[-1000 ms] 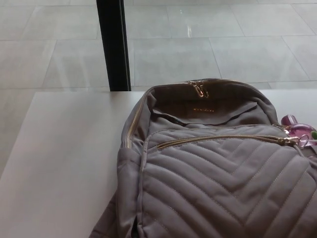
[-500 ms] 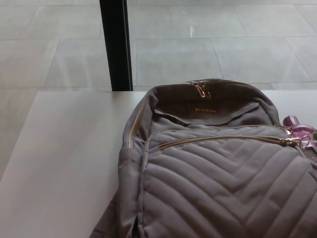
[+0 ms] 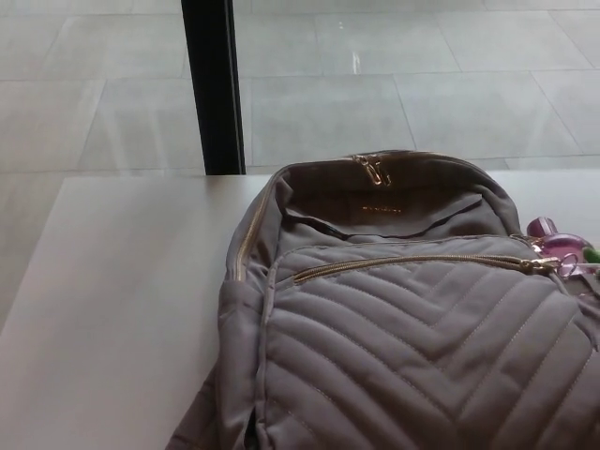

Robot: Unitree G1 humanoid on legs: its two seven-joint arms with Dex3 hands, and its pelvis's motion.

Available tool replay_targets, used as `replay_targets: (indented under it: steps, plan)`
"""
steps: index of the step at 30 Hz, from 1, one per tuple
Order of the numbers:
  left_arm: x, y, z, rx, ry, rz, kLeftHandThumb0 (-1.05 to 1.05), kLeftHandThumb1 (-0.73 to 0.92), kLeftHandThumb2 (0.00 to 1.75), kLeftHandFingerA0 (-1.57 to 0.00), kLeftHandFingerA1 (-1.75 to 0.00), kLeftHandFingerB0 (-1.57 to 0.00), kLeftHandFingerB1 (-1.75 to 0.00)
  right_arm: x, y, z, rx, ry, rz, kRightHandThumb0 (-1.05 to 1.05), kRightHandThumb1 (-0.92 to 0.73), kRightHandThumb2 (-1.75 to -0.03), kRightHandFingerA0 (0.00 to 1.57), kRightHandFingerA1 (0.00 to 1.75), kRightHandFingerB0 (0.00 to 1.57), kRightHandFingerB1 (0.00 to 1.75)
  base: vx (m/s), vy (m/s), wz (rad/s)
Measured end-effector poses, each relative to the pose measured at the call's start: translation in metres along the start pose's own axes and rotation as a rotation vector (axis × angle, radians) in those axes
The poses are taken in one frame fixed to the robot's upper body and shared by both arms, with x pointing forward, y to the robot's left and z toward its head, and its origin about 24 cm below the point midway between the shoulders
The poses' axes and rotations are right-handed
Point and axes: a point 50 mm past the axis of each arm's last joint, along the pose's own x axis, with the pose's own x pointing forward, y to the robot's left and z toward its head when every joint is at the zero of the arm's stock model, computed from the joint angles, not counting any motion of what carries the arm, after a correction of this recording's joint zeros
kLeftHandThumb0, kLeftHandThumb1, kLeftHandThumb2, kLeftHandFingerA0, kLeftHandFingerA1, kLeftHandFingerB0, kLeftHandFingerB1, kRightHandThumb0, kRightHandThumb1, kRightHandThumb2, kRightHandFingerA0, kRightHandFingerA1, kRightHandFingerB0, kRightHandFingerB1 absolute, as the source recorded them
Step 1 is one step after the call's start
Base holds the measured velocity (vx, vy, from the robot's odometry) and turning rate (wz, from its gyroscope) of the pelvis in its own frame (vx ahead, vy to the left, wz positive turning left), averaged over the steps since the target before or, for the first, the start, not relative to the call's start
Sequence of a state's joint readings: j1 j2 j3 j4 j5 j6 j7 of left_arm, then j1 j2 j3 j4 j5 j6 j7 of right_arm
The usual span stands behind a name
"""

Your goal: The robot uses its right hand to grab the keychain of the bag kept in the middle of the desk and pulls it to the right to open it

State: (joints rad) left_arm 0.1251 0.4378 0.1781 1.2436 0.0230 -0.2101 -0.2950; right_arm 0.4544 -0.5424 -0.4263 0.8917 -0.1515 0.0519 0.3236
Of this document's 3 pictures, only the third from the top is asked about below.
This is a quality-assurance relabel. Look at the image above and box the black window frame post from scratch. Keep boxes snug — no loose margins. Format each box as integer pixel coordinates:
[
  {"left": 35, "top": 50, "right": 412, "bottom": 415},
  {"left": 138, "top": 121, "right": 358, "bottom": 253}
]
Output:
[{"left": 180, "top": 0, "right": 248, "bottom": 176}]

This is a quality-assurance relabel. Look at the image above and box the pink transparent water bottle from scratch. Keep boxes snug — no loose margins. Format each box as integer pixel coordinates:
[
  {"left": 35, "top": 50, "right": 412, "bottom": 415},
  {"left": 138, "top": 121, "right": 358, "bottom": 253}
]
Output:
[{"left": 526, "top": 215, "right": 595, "bottom": 278}]

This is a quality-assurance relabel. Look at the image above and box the grey quilted backpack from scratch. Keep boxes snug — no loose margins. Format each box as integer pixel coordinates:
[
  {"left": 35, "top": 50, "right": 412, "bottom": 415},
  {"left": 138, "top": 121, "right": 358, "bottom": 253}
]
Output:
[{"left": 211, "top": 150, "right": 600, "bottom": 450}]

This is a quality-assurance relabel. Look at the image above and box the green plush frog keychain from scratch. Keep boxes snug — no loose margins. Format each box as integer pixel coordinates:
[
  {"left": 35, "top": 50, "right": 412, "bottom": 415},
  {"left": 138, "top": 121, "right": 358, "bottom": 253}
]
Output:
[{"left": 581, "top": 247, "right": 600, "bottom": 278}]

